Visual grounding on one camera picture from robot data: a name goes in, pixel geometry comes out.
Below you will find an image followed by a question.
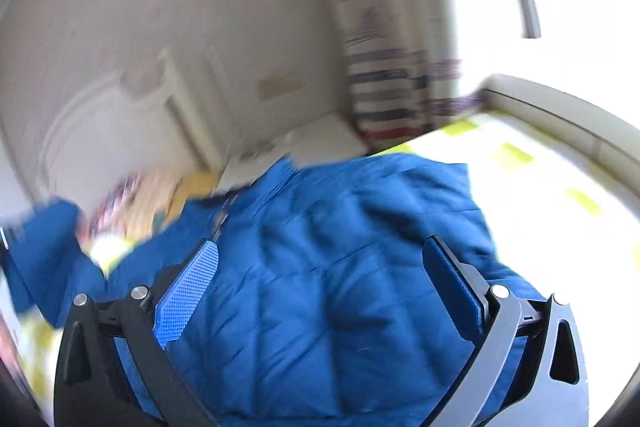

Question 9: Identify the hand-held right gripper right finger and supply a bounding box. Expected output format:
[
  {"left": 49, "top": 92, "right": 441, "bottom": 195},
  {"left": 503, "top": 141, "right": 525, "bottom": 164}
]
[{"left": 422, "top": 235, "right": 591, "bottom": 427}]

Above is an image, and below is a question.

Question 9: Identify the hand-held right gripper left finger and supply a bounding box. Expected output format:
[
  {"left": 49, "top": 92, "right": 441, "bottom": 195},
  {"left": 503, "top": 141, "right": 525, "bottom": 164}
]
[{"left": 52, "top": 239, "right": 221, "bottom": 427}]

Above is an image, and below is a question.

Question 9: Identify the blue quilted blanket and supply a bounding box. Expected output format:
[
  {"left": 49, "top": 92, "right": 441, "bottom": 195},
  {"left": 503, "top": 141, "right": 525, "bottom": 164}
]
[{"left": 0, "top": 155, "right": 546, "bottom": 423}]

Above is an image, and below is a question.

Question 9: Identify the colourful pillow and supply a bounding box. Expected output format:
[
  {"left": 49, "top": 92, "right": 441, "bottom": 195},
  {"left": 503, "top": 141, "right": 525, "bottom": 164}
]
[{"left": 87, "top": 172, "right": 221, "bottom": 258}]

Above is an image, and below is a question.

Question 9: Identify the yellow checked bed sheet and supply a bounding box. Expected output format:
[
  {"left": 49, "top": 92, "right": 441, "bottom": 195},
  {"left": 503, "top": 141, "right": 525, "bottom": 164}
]
[{"left": 10, "top": 112, "right": 640, "bottom": 413}]

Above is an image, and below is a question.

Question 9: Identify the white bed headboard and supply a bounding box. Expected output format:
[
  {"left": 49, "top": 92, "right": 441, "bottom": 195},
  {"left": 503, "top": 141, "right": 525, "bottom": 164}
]
[{"left": 37, "top": 47, "right": 221, "bottom": 202}]

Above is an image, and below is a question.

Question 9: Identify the white bedside cabinet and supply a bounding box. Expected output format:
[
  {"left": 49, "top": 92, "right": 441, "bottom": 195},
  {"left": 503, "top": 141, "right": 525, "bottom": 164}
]
[{"left": 220, "top": 114, "right": 371, "bottom": 192}]

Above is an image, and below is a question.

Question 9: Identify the striped curtain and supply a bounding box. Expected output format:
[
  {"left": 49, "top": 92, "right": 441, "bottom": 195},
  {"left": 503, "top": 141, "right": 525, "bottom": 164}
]
[{"left": 315, "top": 0, "right": 481, "bottom": 142}]

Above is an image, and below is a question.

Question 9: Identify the cream bed frame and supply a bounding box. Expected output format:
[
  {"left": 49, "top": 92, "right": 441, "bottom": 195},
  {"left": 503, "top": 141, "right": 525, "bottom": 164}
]
[{"left": 480, "top": 74, "right": 640, "bottom": 188}]

